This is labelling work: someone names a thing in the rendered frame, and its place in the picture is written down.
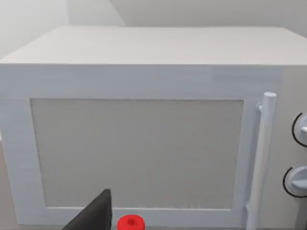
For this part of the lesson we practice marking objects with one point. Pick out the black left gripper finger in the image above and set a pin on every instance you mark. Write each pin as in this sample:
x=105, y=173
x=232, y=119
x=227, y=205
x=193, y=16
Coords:
x=97, y=213

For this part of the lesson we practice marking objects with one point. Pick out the red bottle cap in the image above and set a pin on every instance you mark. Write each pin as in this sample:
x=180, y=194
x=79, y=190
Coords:
x=131, y=222

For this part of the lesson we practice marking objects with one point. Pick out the pale microwave door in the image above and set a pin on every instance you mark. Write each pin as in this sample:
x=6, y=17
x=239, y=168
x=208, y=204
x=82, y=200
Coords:
x=134, y=153

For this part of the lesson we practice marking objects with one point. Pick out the pale microwave oven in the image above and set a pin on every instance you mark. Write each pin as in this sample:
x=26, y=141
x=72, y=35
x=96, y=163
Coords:
x=153, y=100

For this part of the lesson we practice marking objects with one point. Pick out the pale grey microwave knob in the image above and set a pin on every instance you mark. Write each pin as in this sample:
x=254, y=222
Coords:
x=301, y=129
x=297, y=182

